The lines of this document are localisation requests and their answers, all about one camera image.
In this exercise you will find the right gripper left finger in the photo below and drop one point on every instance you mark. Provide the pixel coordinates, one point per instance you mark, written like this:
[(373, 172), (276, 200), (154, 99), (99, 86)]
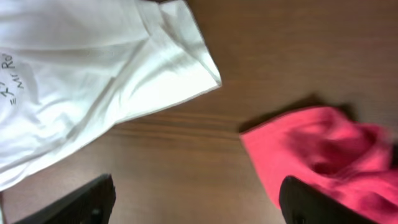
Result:
[(92, 203)]

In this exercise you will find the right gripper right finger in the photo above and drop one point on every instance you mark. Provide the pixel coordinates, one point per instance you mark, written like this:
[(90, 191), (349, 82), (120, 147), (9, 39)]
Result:
[(302, 204)]

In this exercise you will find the white graphic t-shirt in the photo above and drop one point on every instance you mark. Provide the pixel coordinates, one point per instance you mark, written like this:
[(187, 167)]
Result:
[(72, 69)]

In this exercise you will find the red printed t-shirt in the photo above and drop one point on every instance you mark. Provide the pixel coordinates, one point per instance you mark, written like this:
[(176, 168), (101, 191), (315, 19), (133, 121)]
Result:
[(348, 161)]

